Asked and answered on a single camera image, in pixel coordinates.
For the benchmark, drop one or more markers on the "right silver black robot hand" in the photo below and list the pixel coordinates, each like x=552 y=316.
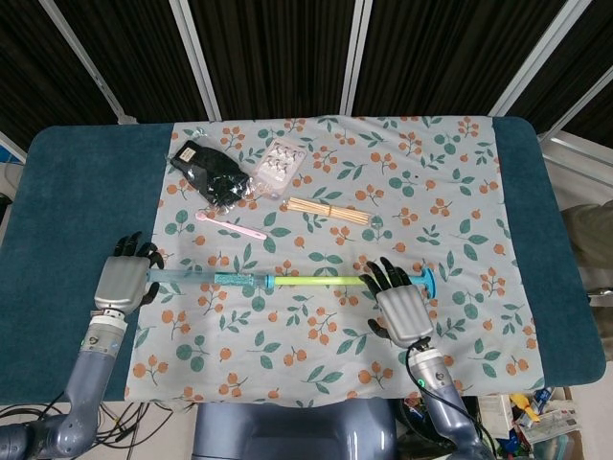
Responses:
x=404 y=314

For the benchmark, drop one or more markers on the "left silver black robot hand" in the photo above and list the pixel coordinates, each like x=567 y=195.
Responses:
x=120 y=282

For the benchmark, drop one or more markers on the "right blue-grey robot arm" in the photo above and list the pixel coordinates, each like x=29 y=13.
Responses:
x=440 y=397

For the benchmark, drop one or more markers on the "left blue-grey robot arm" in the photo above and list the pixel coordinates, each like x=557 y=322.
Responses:
x=81 y=383

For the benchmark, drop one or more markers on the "teal velvet table cover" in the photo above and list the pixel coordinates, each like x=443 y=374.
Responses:
x=72 y=201

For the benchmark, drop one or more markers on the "floral orange berry tablecloth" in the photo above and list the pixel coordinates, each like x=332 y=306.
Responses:
x=311 y=335

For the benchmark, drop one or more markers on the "pink toothbrush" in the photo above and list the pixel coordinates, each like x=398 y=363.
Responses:
x=230 y=225

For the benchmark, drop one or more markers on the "bundle of wooden sticks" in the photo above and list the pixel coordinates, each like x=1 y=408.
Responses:
x=330 y=211

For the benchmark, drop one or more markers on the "white cardboard box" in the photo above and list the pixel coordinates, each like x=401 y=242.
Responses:
x=493 y=417

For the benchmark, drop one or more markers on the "black gloves in plastic bag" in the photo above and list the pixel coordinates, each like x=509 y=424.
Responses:
x=211 y=172

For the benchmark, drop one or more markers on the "blue-grey robot torso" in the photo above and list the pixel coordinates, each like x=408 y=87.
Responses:
x=287 y=431

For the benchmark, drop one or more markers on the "clear pink blister pack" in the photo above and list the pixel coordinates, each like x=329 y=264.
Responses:
x=280 y=163

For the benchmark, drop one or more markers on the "person in khaki trousers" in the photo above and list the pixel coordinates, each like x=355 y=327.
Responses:
x=591 y=235

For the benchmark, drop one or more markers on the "white partition frame post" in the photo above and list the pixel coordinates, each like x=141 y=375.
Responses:
x=534 y=57
x=98 y=76
x=195 y=57
x=356 y=57

